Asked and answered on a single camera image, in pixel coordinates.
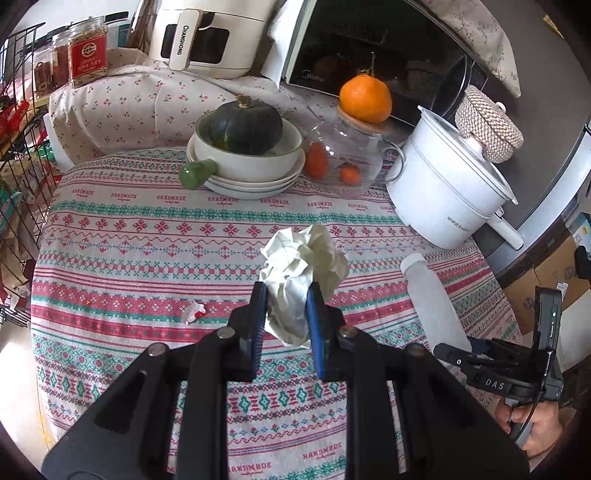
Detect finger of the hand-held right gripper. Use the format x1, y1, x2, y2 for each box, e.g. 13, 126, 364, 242
466, 336, 532, 361
433, 343, 509, 371

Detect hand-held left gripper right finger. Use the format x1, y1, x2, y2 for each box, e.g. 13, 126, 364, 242
307, 281, 531, 480

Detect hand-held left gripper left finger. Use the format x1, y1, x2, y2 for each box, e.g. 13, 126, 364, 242
41, 281, 269, 480

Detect white paper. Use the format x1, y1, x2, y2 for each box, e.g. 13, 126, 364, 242
260, 224, 350, 347

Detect person's right hand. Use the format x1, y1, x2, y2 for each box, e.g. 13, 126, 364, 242
496, 398, 570, 457

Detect plain cardboard box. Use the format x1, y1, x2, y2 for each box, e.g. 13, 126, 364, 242
501, 272, 564, 335

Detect white plastic bottle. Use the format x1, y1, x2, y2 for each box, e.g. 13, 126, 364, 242
399, 253, 466, 354

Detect small red white scrap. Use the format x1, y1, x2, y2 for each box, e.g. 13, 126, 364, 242
182, 300, 206, 326

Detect labelled cardboard box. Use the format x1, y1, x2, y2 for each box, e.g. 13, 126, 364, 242
531, 222, 591, 315

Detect white plate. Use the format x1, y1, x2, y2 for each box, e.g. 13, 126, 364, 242
203, 173, 302, 200

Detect patterned tablecloth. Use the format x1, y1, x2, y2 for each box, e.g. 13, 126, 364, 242
30, 148, 522, 480

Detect black cloth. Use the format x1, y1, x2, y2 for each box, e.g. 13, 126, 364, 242
575, 244, 591, 283

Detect white bowl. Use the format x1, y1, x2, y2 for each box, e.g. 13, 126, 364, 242
193, 115, 303, 183

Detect blue white book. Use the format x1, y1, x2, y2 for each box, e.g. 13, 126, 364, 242
563, 198, 591, 241

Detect white electric pot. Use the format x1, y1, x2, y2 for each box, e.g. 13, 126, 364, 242
385, 105, 525, 250

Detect glass teapot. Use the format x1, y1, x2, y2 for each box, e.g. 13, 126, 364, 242
305, 104, 406, 188

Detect dark green pumpkin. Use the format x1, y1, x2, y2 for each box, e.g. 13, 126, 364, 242
201, 95, 284, 155

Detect woven lidded basket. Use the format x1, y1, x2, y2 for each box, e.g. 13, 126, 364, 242
455, 85, 525, 164

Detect large orange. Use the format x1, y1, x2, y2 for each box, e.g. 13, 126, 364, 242
339, 74, 393, 124

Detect cherry print cloth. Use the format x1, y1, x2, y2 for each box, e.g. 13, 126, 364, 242
48, 48, 333, 164

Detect white cloth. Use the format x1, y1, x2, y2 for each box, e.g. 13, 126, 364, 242
261, 0, 306, 86

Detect black microwave oven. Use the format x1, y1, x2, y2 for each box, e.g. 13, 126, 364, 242
281, 0, 490, 127

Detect white air fryer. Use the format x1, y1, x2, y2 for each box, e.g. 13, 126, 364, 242
148, 0, 271, 80

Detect floral cloth cover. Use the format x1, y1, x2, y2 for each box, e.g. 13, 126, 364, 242
416, 0, 522, 97

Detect red label jar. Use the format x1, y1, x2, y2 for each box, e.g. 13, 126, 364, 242
68, 16, 109, 88

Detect group of snack packets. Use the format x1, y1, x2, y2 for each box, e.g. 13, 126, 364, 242
0, 88, 51, 301

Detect dried branches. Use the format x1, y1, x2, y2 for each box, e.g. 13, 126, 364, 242
127, 0, 158, 49

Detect white teal box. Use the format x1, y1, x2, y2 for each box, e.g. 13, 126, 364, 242
104, 14, 134, 49

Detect clear snack jar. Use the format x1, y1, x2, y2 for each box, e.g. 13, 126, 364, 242
32, 46, 54, 97
50, 30, 72, 90

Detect black cable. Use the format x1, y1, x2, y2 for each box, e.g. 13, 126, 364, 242
510, 353, 555, 446

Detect green handled white dish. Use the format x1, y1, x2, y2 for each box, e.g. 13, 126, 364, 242
179, 147, 306, 195

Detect black wire rack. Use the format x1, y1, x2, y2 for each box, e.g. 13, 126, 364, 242
0, 23, 63, 326

